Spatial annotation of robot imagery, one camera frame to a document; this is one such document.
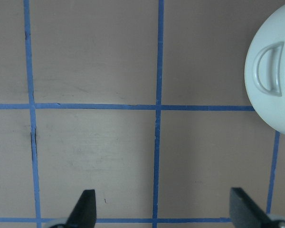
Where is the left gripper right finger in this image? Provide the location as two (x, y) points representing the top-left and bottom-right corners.
(229, 188), (276, 228)

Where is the pale green cooking pot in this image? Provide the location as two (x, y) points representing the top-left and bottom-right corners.
(244, 5), (285, 134)

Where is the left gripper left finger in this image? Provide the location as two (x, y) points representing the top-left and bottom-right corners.
(65, 190), (97, 228)

